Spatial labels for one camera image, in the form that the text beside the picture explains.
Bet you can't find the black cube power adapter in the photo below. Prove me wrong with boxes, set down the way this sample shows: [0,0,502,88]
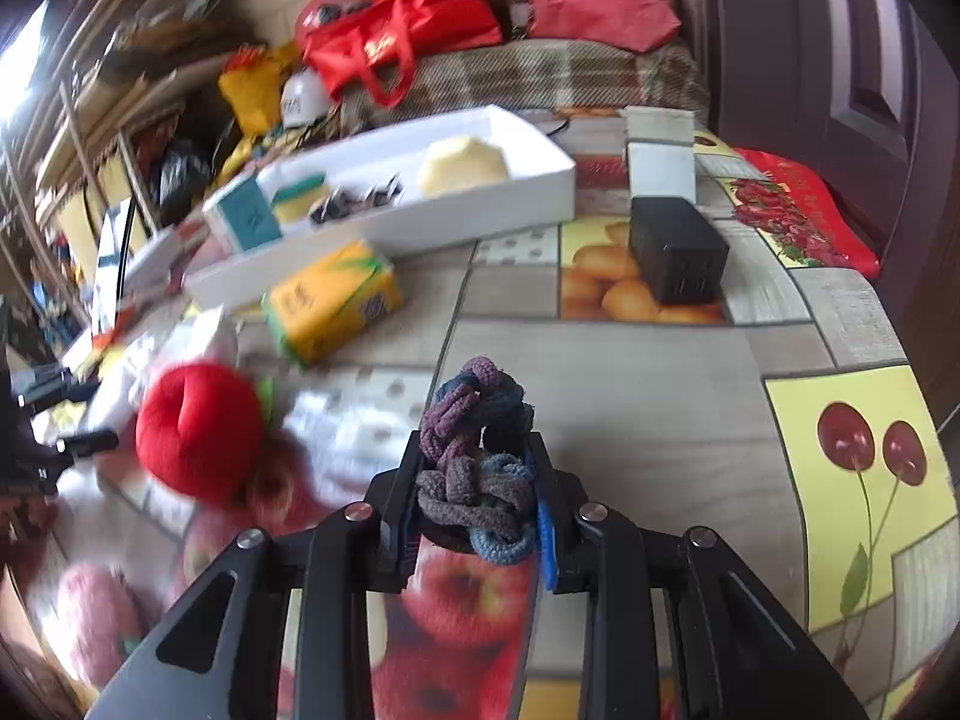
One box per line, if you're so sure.
[628,196,730,306]

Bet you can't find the yellow tea box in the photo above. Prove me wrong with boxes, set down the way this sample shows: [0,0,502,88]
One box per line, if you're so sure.
[261,240,406,365]

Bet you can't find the dark hair clips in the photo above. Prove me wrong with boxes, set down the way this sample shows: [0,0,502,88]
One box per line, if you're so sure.
[310,174,404,227]

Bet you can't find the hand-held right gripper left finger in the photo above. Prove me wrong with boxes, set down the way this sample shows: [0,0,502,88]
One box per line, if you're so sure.
[84,431,425,720]

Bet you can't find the red tote bag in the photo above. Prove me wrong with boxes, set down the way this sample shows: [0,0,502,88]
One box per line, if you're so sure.
[302,0,503,110]

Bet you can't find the wooden shelf rack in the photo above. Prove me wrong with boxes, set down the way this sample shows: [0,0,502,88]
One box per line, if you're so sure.
[0,0,263,316]

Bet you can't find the yellow plastic bag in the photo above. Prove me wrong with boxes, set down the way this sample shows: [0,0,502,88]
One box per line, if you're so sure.
[217,45,301,140]

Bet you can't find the purple blue hair tie bundle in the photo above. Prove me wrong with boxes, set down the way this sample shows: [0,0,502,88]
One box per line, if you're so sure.
[418,356,539,567]

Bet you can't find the green yellow sponge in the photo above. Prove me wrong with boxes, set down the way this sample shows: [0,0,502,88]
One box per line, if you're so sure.
[270,174,331,224]

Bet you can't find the white cardboard box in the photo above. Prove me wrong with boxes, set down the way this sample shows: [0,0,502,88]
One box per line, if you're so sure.
[182,105,578,308]

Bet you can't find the red plush apple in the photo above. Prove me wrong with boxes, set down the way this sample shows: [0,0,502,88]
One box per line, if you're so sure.
[135,362,275,507]

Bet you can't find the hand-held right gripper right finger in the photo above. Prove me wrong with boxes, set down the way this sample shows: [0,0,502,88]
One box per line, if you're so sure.
[525,431,871,720]

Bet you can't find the red printed cushion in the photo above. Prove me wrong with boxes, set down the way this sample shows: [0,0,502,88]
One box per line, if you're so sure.
[731,148,880,280]

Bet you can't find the white helmet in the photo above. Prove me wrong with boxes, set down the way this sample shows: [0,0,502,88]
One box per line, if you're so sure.
[280,67,335,128]

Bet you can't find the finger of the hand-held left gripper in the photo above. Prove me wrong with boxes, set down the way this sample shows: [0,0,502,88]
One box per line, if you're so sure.
[15,366,102,410]
[54,427,121,460]

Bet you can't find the teal small box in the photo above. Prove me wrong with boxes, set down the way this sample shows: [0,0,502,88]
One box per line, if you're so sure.
[202,172,284,254]

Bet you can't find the plaid blanket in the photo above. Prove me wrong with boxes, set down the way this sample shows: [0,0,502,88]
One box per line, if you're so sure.
[330,37,710,137]

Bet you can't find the white flat carton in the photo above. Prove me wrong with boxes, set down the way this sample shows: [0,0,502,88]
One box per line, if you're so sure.
[94,223,212,320]

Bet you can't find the grey panelled door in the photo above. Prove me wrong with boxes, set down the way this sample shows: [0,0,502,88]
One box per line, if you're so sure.
[675,0,960,421]

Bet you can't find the pale yellow foam block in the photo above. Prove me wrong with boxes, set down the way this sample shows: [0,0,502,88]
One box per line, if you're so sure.
[417,135,511,200]

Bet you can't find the red round helmet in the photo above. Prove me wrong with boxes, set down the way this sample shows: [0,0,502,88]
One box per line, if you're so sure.
[294,0,374,53]

